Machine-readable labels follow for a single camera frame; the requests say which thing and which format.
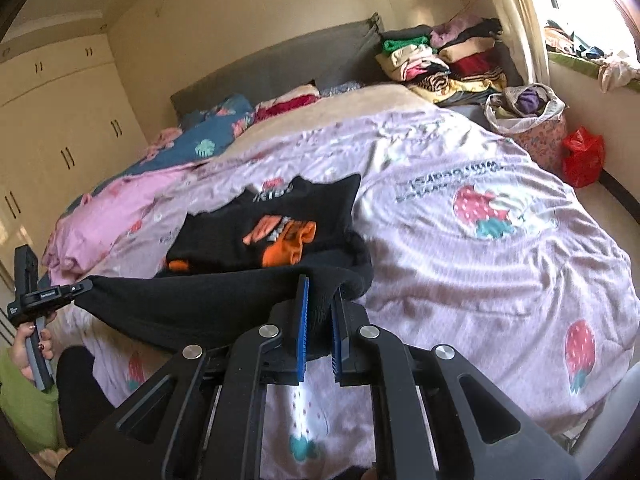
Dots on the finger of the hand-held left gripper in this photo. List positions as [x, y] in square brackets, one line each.
[84, 290]

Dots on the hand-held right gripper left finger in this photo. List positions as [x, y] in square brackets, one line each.
[301, 330]

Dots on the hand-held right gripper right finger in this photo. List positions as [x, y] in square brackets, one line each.
[339, 340]

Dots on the black sweater with orange cuffs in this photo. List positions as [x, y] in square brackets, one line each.
[225, 240]

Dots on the person's left forearm green sleeve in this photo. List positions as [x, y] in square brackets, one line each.
[25, 410]

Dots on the pile of folded clothes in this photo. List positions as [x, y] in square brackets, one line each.
[450, 60]

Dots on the clothes on windowsill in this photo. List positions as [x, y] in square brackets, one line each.
[595, 57]

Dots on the person's left hand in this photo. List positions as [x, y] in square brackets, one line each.
[21, 355]

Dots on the pink blanket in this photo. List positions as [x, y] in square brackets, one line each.
[100, 220]

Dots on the person's leg in black trousers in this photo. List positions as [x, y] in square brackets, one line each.
[85, 395]

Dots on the pink strawberry print quilt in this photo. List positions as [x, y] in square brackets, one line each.
[450, 285]

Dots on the cream wardrobe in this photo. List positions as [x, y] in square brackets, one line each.
[60, 135]

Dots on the red and pink cloth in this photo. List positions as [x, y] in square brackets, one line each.
[290, 102]

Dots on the beige blanket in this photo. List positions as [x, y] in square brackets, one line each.
[350, 105]

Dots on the grey padded headboard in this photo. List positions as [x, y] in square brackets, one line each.
[280, 65]

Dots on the floral fabric bag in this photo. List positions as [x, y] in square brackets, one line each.
[535, 140]

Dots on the red plastic bag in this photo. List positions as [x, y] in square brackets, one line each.
[582, 157]

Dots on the purple cloth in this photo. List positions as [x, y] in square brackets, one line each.
[529, 101]

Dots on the cream curtain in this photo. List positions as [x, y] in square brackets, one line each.
[515, 20]

